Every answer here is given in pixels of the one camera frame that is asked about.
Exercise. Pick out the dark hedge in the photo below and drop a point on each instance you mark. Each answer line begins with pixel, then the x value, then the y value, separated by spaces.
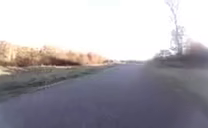
pixel 192 55

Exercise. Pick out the frosty grass field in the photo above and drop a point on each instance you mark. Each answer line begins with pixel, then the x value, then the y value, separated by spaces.
pixel 195 83

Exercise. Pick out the bare tree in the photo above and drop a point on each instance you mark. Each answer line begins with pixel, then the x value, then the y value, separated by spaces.
pixel 176 33

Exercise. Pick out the row of brown bushes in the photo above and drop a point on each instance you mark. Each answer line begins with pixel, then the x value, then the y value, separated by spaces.
pixel 42 56

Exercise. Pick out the grey asphalt road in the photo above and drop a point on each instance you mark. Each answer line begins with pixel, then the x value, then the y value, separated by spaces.
pixel 118 100

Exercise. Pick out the frosty grass verge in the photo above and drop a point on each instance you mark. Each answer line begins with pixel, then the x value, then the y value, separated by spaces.
pixel 32 80

